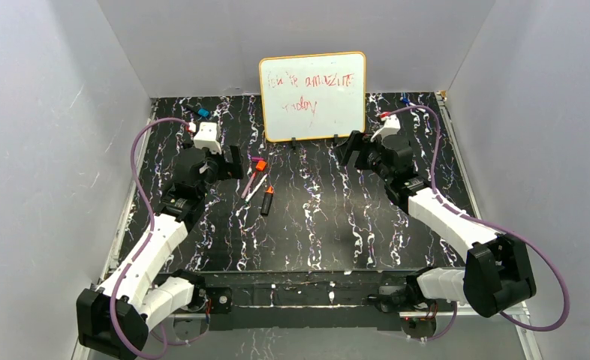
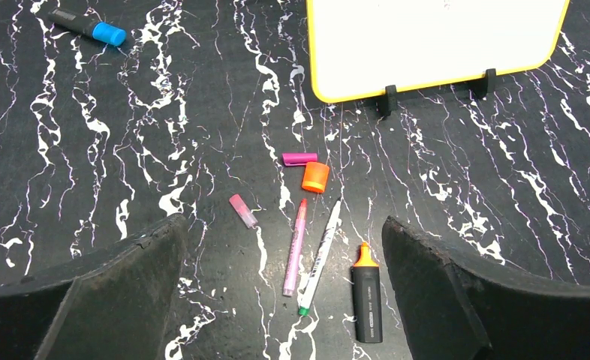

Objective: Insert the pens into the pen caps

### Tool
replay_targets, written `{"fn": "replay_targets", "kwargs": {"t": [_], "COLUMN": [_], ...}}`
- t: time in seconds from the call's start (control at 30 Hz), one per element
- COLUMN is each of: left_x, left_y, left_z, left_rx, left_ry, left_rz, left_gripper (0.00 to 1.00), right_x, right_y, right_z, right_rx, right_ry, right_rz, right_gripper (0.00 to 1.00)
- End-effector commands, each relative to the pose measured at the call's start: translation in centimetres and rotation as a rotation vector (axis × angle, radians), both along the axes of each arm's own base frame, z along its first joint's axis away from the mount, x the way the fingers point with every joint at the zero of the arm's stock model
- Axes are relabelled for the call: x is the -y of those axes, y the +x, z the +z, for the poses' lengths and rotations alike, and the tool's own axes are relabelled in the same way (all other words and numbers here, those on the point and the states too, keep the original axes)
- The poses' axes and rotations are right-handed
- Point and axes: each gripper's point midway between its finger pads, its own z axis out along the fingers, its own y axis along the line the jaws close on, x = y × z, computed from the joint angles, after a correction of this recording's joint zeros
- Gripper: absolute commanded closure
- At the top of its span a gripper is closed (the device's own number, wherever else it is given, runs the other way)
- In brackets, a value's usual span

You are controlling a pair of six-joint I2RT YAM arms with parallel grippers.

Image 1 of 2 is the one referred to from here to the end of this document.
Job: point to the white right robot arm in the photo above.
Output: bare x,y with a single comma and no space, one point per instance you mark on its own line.
497,273

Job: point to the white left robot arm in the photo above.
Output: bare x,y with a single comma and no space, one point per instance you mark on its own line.
181,206

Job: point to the orange framed whiteboard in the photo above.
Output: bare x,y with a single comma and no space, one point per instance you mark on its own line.
312,97

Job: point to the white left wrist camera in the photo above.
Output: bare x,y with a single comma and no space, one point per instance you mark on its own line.
208,137

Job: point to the black orange highlighter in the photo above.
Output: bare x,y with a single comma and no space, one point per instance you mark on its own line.
267,201

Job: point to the blue black marker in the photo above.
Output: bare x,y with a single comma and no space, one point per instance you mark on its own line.
204,113

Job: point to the pink marker pen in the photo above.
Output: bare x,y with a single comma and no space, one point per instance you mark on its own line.
248,185

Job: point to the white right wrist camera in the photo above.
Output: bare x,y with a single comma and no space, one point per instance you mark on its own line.
391,126

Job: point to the white green-tipped pen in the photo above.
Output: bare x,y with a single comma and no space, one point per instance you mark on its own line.
256,188

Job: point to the orange highlighter cap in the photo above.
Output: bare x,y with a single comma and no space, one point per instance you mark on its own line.
261,165

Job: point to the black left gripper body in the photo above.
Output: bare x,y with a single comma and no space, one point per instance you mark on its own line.
232,162

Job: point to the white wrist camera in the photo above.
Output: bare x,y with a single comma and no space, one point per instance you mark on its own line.
391,126
208,137

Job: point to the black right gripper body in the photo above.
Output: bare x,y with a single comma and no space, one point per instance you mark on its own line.
351,151

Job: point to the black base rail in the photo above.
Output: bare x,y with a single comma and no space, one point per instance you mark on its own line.
314,299

